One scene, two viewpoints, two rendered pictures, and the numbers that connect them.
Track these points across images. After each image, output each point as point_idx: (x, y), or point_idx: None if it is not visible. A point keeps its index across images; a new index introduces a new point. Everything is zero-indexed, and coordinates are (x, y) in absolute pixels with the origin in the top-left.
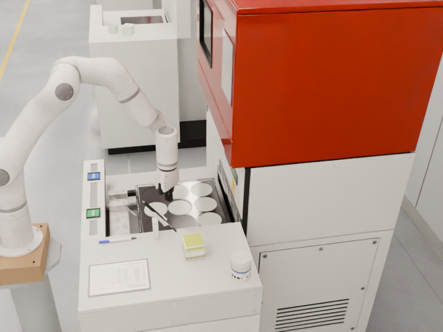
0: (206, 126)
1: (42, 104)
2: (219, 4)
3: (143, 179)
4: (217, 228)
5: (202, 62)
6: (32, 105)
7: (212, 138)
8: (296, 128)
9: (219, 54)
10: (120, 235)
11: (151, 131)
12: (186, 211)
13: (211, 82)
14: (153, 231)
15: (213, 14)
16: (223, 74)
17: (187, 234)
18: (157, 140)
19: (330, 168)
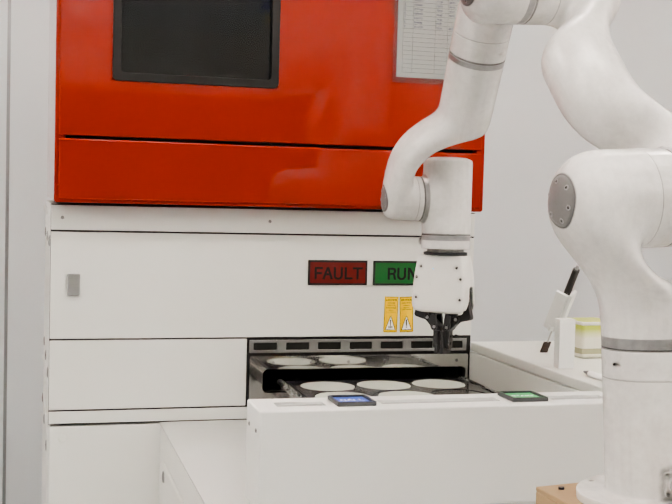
0: (53, 356)
1: (611, 20)
2: None
3: (224, 467)
4: (503, 348)
5: (154, 119)
6: (607, 27)
7: (148, 339)
8: None
9: (365, 22)
10: (584, 381)
11: (411, 185)
12: (420, 392)
13: (282, 117)
14: (574, 345)
15: None
16: (412, 45)
17: (577, 320)
18: (466, 175)
19: None
